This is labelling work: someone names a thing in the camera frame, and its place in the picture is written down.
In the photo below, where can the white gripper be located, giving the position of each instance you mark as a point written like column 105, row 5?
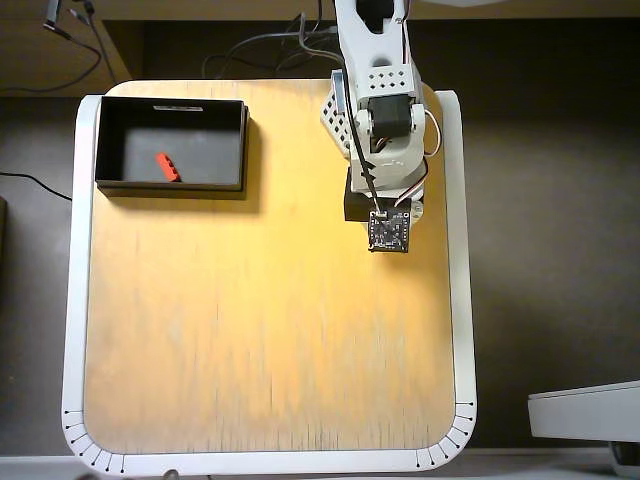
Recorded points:
column 416, row 210

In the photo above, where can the red lego block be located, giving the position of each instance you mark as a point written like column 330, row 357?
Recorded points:
column 167, row 167

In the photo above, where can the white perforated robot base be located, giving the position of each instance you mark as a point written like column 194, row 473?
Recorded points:
column 332, row 117

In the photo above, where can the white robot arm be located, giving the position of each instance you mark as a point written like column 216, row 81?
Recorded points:
column 357, row 50

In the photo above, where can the black rectangular bin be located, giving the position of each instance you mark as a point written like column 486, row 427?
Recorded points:
column 215, row 155

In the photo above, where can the white label strip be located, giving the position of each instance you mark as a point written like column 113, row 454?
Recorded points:
column 177, row 107

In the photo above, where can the white appliance housing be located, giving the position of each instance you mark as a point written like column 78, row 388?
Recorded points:
column 585, row 415

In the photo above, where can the white board strip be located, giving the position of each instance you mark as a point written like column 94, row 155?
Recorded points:
column 525, row 467

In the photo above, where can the small brown knob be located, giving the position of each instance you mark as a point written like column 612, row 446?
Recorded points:
column 172, row 475

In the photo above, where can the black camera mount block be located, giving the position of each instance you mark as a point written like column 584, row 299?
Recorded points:
column 354, row 207

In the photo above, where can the black camera circuit board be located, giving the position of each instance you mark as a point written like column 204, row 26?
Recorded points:
column 389, row 232

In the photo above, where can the white table edge frame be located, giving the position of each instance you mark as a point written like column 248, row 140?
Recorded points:
column 75, row 300

